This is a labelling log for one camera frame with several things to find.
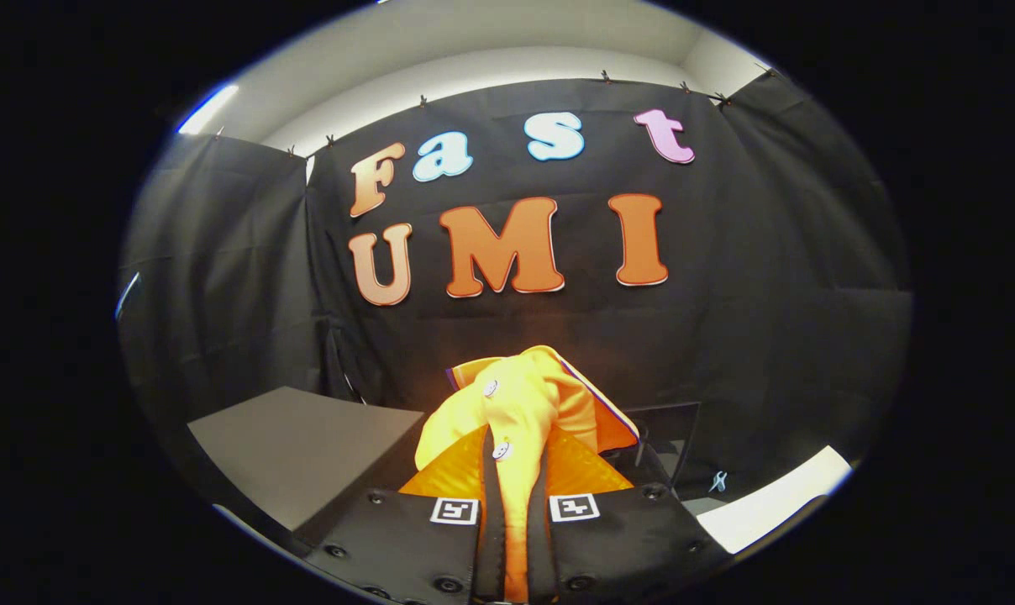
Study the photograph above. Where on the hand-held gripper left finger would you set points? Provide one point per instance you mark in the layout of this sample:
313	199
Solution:
491	546

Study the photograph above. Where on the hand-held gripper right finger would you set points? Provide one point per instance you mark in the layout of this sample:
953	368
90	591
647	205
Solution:
539	546

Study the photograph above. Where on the yellow orange garment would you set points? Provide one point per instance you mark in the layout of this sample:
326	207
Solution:
524	403

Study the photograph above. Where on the small pale metal object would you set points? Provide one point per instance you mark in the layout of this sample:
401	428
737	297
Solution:
717	481

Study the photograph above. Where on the black backdrop cloth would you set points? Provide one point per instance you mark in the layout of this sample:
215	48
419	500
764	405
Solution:
768	294

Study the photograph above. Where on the row of small black clips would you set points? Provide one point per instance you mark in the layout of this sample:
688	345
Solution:
423	101

